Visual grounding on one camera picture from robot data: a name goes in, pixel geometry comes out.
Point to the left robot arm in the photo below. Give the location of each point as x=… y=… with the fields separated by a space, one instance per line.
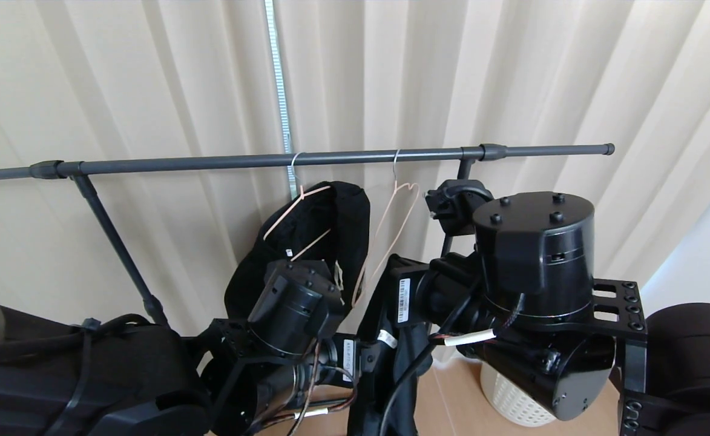
x=88 y=381

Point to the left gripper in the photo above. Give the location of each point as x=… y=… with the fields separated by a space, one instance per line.
x=306 y=387

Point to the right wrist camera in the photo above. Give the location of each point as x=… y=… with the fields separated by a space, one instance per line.
x=451 y=203

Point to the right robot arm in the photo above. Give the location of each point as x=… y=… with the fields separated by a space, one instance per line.
x=536 y=254

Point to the black garment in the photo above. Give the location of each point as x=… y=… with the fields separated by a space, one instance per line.
x=379 y=375

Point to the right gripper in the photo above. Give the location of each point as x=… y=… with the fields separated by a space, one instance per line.
x=560 y=375

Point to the pink clothes hanger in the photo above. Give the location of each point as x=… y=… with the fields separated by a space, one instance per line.
x=396 y=188
x=299 y=192

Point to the white laundry basket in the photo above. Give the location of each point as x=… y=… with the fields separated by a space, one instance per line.
x=512 y=399

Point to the beige curtain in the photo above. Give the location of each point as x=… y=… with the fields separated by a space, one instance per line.
x=149 y=72

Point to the black clothes rack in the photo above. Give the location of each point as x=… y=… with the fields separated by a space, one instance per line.
x=209 y=162

